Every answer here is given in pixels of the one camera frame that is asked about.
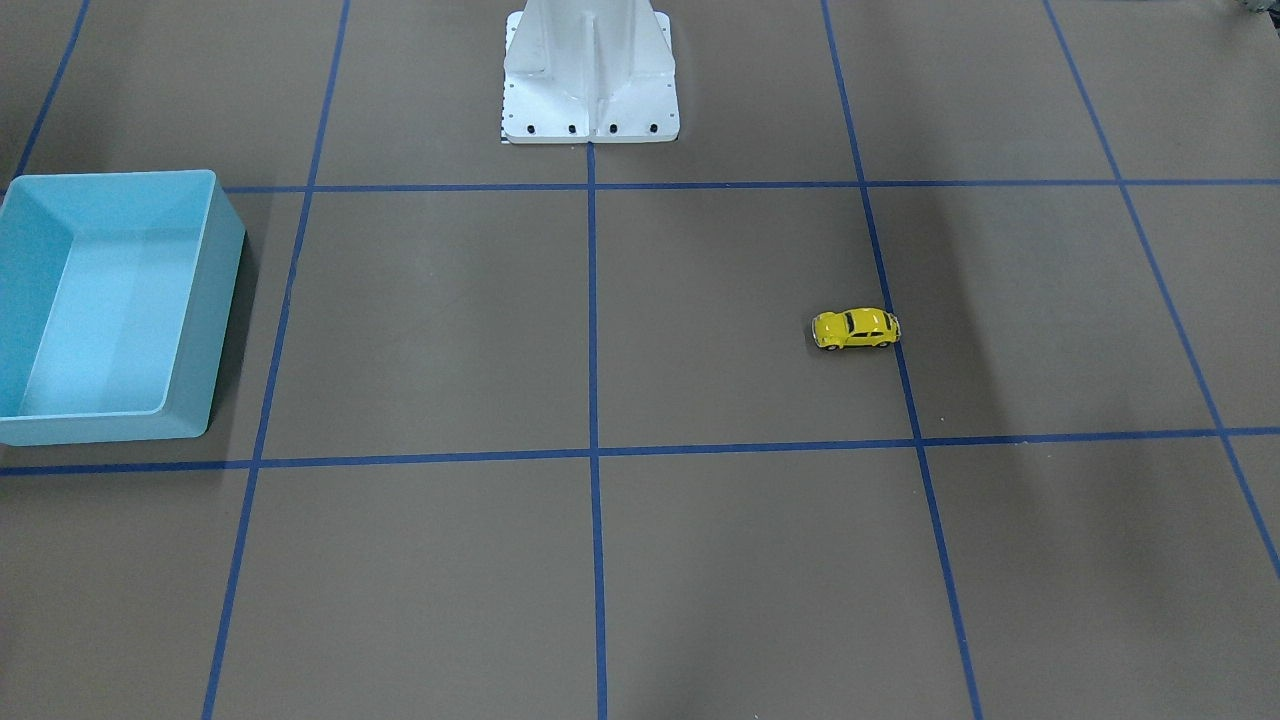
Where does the yellow beetle toy car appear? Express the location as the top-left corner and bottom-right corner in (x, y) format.
(810, 307), (901, 351)

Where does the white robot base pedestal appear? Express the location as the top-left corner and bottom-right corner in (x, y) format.
(500, 1), (681, 145)

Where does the light blue plastic bin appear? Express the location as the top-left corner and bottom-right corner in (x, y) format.
(1, 169), (246, 447)

